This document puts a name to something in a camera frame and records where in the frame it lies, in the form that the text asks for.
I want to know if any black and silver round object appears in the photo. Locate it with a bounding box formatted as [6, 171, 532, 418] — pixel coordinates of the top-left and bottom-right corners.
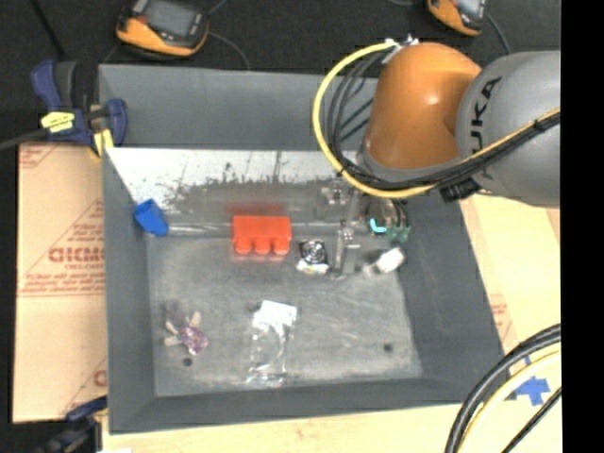
[295, 238, 330, 276]

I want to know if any blue plastic cup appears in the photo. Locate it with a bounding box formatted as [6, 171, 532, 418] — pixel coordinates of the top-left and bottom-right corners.
[133, 198, 170, 238]

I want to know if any red-orange plastic block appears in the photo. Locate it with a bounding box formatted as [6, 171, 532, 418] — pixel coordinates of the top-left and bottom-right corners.
[231, 214, 294, 257]

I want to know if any grey metal bin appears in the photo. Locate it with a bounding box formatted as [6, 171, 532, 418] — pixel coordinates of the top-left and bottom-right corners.
[96, 62, 507, 433]

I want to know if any small toy doll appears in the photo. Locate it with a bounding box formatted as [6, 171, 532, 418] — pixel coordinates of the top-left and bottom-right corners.
[161, 298, 210, 356]

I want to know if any small white object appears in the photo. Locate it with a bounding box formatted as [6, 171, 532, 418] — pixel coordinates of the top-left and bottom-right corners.
[362, 246, 407, 277]

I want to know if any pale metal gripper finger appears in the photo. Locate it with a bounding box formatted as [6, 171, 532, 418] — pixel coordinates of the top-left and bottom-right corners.
[315, 183, 353, 222]
[335, 221, 364, 278]

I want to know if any clear plastic packet white label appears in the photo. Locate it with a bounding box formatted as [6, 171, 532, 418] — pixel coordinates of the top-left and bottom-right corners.
[244, 299, 299, 387]

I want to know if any brown cardboard board red print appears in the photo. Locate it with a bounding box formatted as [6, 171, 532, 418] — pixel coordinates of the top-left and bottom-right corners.
[11, 142, 523, 425]

